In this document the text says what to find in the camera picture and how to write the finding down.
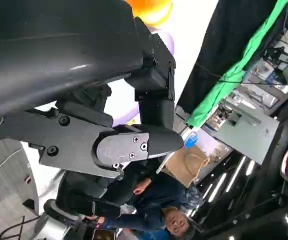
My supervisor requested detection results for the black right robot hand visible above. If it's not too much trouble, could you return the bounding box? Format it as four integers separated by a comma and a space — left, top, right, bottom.
55, 171, 123, 220

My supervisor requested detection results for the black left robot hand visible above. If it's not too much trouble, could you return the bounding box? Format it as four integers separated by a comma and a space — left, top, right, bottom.
0, 0, 185, 180

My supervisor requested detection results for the long twisted orange bread roll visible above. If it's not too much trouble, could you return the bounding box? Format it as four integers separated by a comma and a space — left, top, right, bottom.
128, 0, 173, 26

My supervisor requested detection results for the phone with lit screen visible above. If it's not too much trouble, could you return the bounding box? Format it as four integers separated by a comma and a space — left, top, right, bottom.
92, 227, 116, 240

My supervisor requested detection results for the person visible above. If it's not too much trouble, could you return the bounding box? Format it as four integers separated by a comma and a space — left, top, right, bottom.
100, 159, 206, 240

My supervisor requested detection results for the brown paper bag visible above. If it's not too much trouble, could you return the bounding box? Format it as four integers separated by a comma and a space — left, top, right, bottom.
156, 144, 211, 189

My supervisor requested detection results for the lilac plate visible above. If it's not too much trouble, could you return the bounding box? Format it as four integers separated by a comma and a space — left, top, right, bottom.
110, 26, 177, 126

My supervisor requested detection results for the black backdrop cloth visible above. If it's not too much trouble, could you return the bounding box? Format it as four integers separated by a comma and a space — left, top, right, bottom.
177, 0, 286, 120

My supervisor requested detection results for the green cloth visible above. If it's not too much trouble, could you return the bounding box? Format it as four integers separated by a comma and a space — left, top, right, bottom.
185, 0, 288, 129

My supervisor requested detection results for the grey machine cabinet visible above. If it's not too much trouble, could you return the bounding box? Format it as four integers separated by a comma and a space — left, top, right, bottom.
212, 98, 281, 166

